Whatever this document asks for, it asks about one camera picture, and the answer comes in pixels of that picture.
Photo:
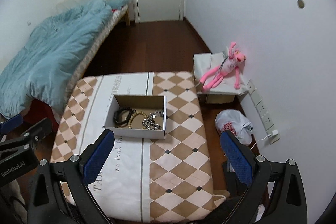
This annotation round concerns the blue blanket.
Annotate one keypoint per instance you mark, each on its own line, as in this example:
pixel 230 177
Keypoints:
pixel 52 56

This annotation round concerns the checkered brown tablecloth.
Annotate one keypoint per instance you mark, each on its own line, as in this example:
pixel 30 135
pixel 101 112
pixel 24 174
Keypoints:
pixel 178 161

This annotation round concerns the black wrist band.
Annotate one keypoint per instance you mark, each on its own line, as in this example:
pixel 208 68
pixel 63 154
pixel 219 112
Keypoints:
pixel 116 115

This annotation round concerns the white plastic bag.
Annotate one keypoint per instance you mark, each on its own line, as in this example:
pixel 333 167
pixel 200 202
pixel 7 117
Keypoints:
pixel 231 119

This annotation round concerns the bed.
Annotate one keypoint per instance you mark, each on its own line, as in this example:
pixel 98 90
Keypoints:
pixel 115 19

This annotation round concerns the pink plush toy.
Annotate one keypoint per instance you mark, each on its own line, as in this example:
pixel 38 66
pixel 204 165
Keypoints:
pixel 223 70

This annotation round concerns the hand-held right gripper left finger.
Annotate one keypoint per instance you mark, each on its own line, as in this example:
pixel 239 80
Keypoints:
pixel 98 158

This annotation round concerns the round wall cap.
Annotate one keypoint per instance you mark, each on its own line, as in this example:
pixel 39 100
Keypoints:
pixel 300 3

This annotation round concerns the white power strip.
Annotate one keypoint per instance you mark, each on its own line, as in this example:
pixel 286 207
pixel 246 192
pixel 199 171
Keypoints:
pixel 263 111

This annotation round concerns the white cardboard box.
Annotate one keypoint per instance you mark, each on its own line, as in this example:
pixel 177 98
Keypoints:
pixel 147 133

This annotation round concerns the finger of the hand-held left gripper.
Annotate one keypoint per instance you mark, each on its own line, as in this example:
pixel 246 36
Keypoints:
pixel 34 133
pixel 9 123

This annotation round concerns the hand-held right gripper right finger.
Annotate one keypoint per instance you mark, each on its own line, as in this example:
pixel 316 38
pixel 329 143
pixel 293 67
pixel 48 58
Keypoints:
pixel 236 158

